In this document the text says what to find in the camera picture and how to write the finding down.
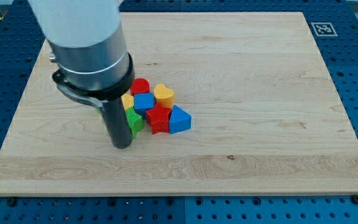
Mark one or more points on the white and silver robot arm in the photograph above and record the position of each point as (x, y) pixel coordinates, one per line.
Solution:
(94, 67)

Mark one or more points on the red star block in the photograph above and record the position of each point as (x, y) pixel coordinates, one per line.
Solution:
(158, 119)

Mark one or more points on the light wooden board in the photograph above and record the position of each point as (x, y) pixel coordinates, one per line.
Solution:
(266, 117)

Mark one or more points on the yellow heart block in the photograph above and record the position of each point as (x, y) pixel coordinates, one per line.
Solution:
(164, 96)

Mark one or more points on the blue cube block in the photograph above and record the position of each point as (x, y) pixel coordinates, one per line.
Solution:
(143, 102)

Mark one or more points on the black flange ring with bracket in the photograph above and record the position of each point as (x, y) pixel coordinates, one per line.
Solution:
(95, 98)

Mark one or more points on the red circle block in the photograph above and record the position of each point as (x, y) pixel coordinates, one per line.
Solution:
(139, 86)

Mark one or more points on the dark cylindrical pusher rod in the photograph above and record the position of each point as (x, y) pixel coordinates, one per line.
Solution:
(114, 117)

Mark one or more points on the white fiducial marker tag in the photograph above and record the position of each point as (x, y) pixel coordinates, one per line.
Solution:
(324, 29)

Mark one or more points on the green star block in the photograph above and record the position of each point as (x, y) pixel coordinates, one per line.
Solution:
(135, 121)

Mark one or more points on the blue triangle block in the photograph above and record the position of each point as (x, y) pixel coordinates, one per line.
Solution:
(179, 120)

